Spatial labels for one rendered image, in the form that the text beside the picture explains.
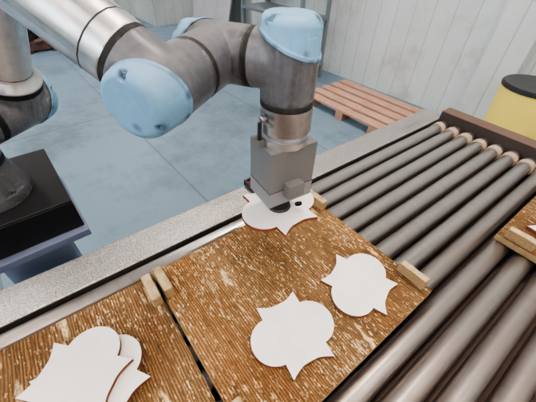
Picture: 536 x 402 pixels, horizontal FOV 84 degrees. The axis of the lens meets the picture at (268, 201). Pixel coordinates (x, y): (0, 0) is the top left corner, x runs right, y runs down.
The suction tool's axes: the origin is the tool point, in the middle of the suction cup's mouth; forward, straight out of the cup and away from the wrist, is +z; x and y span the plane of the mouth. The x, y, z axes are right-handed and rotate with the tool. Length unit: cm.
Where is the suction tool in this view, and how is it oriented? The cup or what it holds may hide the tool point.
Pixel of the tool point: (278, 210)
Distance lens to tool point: 56.0
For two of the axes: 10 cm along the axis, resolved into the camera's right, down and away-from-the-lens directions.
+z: -0.3, 7.4, 6.7
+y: 8.6, -3.2, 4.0
